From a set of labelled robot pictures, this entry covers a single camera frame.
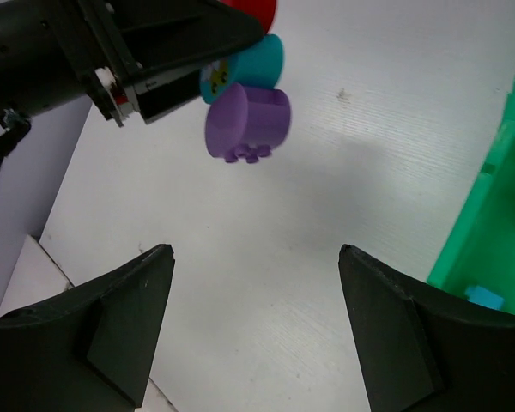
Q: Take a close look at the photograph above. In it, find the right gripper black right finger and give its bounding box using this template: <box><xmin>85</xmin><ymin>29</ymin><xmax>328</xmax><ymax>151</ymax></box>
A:
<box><xmin>339</xmin><ymin>245</ymin><xmax>515</xmax><ymax>411</ymax></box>

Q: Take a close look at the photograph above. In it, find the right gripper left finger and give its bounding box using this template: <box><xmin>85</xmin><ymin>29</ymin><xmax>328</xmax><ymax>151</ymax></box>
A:
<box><xmin>0</xmin><ymin>244</ymin><xmax>174</xmax><ymax>411</ymax></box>

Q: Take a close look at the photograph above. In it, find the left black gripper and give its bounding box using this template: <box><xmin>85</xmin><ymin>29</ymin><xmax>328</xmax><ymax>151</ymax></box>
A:
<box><xmin>64</xmin><ymin>1</ymin><xmax>264</xmax><ymax>124</ymax></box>

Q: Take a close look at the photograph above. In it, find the small teal lego cube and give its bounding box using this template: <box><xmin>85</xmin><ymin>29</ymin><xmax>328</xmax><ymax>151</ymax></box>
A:
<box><xmin>465</xmin><ymin>285</ymin><xmax>505</xmax><ymax>311</ymax></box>

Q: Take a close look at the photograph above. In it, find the teal printed purple lego stack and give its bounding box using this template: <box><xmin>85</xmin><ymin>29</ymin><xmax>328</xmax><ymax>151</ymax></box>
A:
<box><xmin>199</xmin><ymin>34</ymin><xmax>292</xmax><ymax>164</ymax></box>

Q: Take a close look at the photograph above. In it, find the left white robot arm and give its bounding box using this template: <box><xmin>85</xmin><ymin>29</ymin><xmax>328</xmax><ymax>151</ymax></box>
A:
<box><xmin>0</xmin><ymin>1</ymin><xmax>264</xmax><ymax>124</ymax></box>

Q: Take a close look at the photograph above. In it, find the green divided sorting tray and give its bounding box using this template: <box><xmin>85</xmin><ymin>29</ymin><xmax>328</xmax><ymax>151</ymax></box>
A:
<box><xmin>427</xmin><ymin>79</ymin><xmax>515</xmax><ymax>315</ymax></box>

